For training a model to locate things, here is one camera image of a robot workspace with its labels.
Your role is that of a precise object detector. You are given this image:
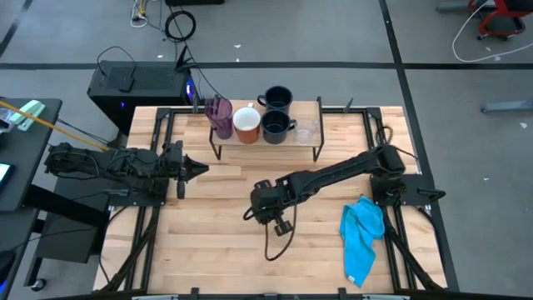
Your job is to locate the black cart base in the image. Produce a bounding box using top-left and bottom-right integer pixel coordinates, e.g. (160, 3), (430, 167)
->
(35, 161), (110, 264)

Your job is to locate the black desk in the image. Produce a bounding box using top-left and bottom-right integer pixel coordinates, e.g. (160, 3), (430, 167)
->
(0, 97), (62, 213)

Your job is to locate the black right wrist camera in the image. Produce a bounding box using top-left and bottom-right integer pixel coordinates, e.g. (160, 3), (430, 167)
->
(272, 214), (295, 238)

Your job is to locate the red chair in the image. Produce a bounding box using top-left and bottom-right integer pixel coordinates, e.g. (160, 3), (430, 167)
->
(468, 0), (533, 42)

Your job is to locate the clear plastic footed cup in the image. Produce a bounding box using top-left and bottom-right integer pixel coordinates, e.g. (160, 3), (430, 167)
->
(293, 117), (319, 146)

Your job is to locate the phone with lit screen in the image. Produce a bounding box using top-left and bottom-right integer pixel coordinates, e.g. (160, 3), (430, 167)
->
(0, 162), (14, 187)

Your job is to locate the orange mug white inside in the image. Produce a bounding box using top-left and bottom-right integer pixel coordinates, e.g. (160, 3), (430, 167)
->
(232, 106), (262, 145)

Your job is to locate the grey metal bar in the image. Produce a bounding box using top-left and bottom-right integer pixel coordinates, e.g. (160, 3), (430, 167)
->
(481, 98), (533, 115)

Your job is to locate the turquoise cloth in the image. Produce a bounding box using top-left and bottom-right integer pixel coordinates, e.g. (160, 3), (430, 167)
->
(339, 196), (386, 288)

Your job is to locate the black coiled cable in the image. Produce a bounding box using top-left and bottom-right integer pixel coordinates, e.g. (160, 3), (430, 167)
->
(164, 9), (197, 43)

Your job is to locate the black computer tower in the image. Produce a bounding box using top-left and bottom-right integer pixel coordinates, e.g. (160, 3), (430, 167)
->
(87, 60), (195, 135)

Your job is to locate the dark blue speckled enamel mug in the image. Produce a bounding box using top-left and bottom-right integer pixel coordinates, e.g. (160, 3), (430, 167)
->
(260, 109), (298, 145)
(257, 85), (294, 113)

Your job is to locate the purple faceted plastic tumbler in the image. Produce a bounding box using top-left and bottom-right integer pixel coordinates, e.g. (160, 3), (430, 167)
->
(203, 96), (233, 141)

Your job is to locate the yellow rod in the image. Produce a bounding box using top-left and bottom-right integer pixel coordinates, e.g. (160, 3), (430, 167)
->
(0, 100), (106, 150)

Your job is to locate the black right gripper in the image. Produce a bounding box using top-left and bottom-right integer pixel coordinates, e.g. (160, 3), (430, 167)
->
(243, 177), (301, 226)

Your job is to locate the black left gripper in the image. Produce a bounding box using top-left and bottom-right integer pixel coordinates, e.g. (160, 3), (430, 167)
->
(160, 140), (210, 184)

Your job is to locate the mint green stapler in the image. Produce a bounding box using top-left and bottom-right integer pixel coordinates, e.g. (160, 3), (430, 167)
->
(8, 99), (46, 133)

